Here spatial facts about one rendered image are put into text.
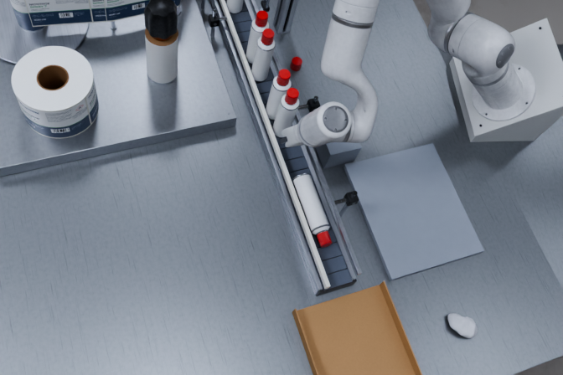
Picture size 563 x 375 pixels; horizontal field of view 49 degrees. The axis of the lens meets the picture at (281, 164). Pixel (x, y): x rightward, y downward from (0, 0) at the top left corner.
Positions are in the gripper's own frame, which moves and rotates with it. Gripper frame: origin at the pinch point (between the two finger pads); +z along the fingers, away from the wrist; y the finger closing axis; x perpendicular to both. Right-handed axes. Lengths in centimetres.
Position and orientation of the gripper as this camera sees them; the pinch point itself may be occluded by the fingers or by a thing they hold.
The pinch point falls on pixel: (294, 140)
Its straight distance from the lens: 167.8
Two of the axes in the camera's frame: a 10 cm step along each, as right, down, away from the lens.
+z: -2.7, 1.1, 9.6
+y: -9.3, 2.2, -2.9
